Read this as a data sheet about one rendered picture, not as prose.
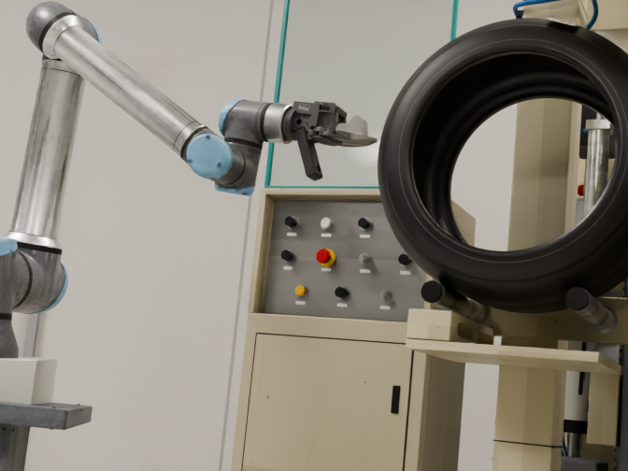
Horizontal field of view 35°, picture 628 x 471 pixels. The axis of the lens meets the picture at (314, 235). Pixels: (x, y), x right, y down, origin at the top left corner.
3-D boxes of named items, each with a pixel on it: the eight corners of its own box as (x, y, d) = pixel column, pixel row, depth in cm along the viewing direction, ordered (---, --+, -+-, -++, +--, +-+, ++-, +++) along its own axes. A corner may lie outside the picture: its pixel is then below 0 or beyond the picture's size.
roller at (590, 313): (617, 324, 215) (597, 334, 217) (607, 306, 217) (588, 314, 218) (593, 304, 184) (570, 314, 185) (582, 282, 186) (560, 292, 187)
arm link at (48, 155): (-29, 306, 238) (30, 0, 243) (13, 309, 255) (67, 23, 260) (26, 317, 234) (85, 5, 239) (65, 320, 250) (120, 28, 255)
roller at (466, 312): (488, 318, 227) (469, 325, 228) (481, 299, 228) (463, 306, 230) (445, 298, 195) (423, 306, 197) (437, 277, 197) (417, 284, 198)
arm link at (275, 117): (260, 135, 224) (278, 148, 233) (279, 138, 222) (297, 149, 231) (268, 97, 225) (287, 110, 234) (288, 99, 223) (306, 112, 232)
